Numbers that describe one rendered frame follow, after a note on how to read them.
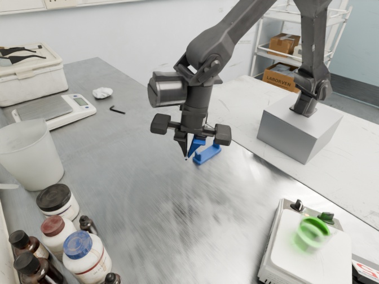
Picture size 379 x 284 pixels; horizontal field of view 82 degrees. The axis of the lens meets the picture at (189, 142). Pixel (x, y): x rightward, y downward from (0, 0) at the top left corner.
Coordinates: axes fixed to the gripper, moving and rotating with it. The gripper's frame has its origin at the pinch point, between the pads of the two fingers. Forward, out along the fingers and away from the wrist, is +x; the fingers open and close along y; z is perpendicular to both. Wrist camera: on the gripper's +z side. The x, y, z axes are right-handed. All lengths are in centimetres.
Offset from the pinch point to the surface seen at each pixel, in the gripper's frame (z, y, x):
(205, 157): 8.0, -5.6, 9.1
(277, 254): -23.2, -18.0, 1.9
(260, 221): -11.2, -19.7, 9.7
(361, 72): 237, -186, 25
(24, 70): 37, 70, 4
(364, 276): -22.1, -35.8, 5.9
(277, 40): 210, -71, 2
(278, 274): -25.3, -18.6, 4.3
